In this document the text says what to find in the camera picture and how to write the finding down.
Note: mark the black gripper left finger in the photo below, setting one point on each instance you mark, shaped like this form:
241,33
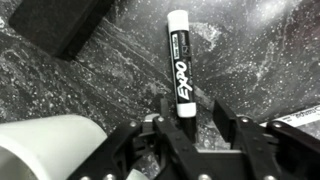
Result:
160,150

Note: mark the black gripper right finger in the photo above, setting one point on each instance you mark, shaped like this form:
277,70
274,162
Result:
266,150

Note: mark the white Expo marker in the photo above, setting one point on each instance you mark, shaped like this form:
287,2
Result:
181,63

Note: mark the black slim marker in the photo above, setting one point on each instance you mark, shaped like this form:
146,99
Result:
300,116

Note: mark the white ceramic mug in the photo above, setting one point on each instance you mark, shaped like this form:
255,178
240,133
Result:
46,146

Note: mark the black whiteboard eraser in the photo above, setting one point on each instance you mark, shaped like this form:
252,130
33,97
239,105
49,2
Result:
56,23

